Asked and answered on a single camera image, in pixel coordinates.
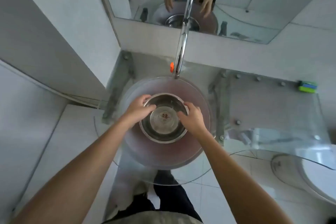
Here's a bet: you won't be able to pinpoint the person's left forearm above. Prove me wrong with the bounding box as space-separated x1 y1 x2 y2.
10 117 135 224

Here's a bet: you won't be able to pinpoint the stainless steel bowl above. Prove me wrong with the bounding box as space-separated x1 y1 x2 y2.
139 93 190 144

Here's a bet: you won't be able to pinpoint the person's left hand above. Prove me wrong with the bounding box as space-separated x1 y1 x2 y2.
121 94 157 130

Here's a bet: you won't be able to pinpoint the person's grey shirt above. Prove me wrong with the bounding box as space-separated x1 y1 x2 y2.
102 211 203 224

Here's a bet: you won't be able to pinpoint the frosted pink glass basin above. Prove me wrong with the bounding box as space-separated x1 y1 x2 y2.
119 76 212 171

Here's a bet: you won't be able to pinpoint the white toilet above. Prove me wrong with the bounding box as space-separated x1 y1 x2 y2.
270 145 336 206

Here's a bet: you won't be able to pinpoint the person's right hand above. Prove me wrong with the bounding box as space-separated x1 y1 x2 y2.
176 102 208 138

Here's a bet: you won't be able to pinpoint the metal countertop bracket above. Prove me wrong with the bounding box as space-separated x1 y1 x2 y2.
102 52 136 125
208 70 229 146

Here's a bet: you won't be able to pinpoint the clear glass countertop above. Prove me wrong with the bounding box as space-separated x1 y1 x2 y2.
93 51 336 186

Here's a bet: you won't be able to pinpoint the green and blue sponge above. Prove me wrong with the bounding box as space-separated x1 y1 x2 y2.
298 80 318 93

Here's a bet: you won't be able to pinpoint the row of metal bolts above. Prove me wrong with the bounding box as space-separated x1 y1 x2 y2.
220 72 287 87

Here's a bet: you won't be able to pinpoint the person's dark trousers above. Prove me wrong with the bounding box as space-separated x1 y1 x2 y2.
105 170 203 224

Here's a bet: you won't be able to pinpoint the chrome faucet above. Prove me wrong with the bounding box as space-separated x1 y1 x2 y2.
172 0 199 80

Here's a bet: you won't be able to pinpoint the person's right forearm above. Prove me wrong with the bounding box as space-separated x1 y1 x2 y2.
190 127 293 224

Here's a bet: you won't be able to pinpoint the wall mirror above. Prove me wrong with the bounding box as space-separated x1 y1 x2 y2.
90 0 336 45

